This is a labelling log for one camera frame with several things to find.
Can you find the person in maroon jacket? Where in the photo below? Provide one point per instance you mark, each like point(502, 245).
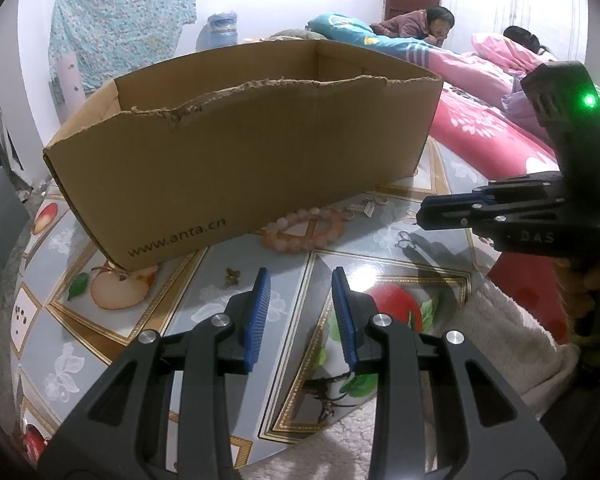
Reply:
point(431, 25)

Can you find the white paper roll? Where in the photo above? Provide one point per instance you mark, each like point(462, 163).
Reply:
point(70, 81)

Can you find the person under pink blanket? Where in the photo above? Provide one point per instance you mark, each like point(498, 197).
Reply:
point(526, 39)

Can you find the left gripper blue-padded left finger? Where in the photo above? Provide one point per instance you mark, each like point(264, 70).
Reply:
point(227, 343)

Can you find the pink floral quilt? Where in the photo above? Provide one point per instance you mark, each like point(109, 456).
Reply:
point(483, 116)

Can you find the teal floral hanging cloth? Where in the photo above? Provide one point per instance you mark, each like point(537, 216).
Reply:
point(111, 38)

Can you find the brown cardboard box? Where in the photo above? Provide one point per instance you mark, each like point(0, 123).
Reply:
point(189, 152)

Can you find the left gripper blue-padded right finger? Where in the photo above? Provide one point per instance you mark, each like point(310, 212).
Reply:
point(373, 343)

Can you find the blue water jug on dispenser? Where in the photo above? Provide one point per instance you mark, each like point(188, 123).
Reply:
point(222, 30)

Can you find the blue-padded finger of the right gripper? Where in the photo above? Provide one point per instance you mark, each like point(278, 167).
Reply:
point(458, 201)
point(432, 219)

